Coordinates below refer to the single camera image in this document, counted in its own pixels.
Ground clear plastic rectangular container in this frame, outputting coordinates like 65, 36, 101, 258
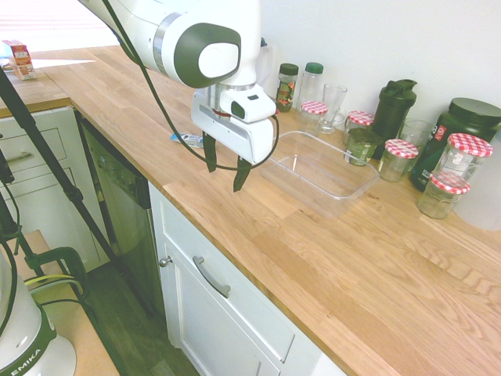
258, 130, 381, 219

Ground blue protein bar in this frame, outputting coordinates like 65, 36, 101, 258
169, 132, 205, 148

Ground wooden robot mounting board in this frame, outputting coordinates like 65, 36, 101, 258
0, 229, 121, 376

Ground silver drawer handle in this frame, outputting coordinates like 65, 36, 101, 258
192, 255, 232, 299

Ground clear glass tumbler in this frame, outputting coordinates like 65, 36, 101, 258
398, 117, 436, 158

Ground brushed metal drawer pull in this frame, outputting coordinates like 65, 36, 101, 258
5, 151, 35, 165

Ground large black protein tub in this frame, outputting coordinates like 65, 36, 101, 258
408, 97, 501, 193

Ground orange cardboard carton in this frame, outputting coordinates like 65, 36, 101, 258
1, 38, 38, 81

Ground black camera tripod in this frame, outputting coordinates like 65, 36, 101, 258
0, 66, 157, 320

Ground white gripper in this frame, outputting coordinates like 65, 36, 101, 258
190, 88, 277, 193

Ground white cabinet with drawer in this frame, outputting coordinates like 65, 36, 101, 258
147, 181, 346, 376

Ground clear bottle green lid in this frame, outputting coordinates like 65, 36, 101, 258
298, 61, 325, 115

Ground glass jar red checkered lid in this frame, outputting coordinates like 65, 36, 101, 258
299, 99, 328, 136
344, 110, 375, 146
416, 172, 472, 220
378, 138, 420, 183

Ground spice jar dark lid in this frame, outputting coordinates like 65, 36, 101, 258
276, 63, 300, 114

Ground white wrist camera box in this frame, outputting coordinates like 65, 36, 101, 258
218, 88, 277, 124

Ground green foil-lidded cup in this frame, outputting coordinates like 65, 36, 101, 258
344, 127, 384, 168

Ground dark steel dishwasher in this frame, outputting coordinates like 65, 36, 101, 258
75, 110, 166, 319

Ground black shaker bottle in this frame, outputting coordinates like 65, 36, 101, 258
369, 78, 419, 161

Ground dark green clamp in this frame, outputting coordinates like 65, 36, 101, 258
22, 246, 89, 311

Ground tall glass mug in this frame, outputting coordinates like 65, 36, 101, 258
318, 82, 349, 136

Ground large jar red checkered lid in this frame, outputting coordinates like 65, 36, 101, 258
431, 132, 495, 186

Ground yellow cable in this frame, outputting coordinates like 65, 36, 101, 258
24, 273, 84, 295

